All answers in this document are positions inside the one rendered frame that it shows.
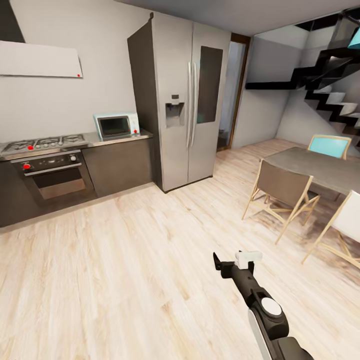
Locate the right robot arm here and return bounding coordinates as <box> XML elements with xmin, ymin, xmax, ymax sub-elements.
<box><xmin>213</xmin><ymin>251</ymin><xmax>315</xmax><ymax>360</ymax></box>

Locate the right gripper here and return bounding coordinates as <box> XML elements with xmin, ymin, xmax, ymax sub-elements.
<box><xmin>213</xmin><ymin>252</ymin><xmax>255</xmax><ymax>291</ymax></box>

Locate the microwave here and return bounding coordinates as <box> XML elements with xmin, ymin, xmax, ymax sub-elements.
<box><xmin>92</xmin><ymin>111</ymin><xmax>140</xmax><ymax>139</ymax></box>

